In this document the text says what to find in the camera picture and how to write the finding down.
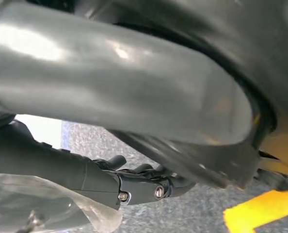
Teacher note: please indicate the clear plastic film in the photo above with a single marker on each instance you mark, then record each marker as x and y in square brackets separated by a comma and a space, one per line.
[61, 212]

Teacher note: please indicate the stainless steel workbench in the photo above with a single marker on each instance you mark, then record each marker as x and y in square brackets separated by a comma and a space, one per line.
[267, 48]

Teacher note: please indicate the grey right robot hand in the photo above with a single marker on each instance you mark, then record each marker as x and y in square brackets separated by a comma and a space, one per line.
[110, 80]

